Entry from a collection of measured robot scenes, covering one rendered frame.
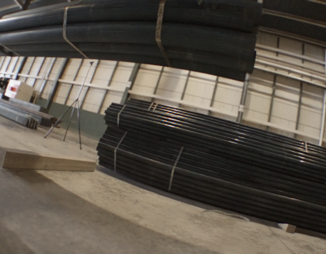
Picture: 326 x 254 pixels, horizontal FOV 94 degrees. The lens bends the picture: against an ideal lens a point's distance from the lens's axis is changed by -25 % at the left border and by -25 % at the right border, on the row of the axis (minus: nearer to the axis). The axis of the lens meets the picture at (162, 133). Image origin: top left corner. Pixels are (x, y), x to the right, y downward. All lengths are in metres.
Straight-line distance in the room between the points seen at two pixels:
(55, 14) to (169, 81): 9.15
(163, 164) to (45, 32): 1.68
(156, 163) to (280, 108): 8.96
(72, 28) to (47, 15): 0.37
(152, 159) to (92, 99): 10.41
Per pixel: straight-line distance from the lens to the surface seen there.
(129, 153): 2.04
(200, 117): 2.62
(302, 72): 10.83
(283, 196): 2.01
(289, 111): 10.50
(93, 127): 11.40
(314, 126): 10.89
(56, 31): 1.84
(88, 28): 1.57
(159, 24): 1.25
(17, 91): 15.72
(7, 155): 1.28
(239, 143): 2.07
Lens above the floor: 0.36
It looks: 6 degrees up
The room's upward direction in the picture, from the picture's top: 17 degrees clockwise
